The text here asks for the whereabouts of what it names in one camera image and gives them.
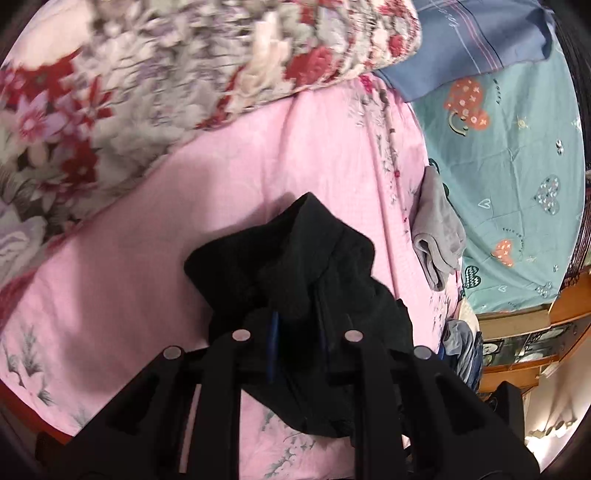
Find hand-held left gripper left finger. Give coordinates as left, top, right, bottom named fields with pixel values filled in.
left=36, top=313, right=281, bottom=480

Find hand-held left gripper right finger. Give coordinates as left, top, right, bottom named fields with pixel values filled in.
left=318, top=295, right=542, bottom=480

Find black pants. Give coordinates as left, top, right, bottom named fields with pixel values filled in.
left=184, top=192, right=415, bottom=438

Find pile of blue grey clothes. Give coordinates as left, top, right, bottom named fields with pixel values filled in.
left=438, top=302, right=485, bottom=393

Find dark object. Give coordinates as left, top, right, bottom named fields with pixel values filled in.
left=488, top=381, right=526, bottom=445

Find pink floral bed sheet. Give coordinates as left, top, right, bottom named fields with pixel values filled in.
left=0, top=74, right=464, bottom=480

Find grey garment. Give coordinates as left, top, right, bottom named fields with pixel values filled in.
left=412, top=165, right=468, bottom=291

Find teal heart print sheet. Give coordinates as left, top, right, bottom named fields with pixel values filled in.
left=409, top=48, right=587, bottom=315

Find red grey floral quilt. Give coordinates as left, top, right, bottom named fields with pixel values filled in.
left=0, top=0, right=423, bottom=287

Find blue striped pillow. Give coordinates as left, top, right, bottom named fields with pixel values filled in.
left=373, top=0, right=557, bottom=103

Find wooden bed frame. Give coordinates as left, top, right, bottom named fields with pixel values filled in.
left=475, top=270, right=591, bottom=394

